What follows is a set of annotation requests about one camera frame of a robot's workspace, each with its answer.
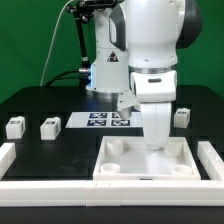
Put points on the white sheet with tags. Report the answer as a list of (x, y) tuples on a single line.
[(103, 120)]

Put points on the white right fence bar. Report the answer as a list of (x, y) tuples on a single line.
[(211, 161)]

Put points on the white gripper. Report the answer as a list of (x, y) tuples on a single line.
[(154, 93)]

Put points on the white front fence bar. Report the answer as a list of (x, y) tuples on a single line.
[(111, 193)]

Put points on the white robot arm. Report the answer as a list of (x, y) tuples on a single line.
[(136, 45)]

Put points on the white square table top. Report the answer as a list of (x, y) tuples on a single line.
[(130, 158)]

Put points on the black camera stand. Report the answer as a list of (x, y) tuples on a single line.
[(83, 12)]

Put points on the white left fence bar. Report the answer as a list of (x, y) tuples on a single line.
[(7, 157)]

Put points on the white fence bar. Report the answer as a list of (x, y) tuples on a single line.
[(111, 193), (7, 157), (211, 161)]

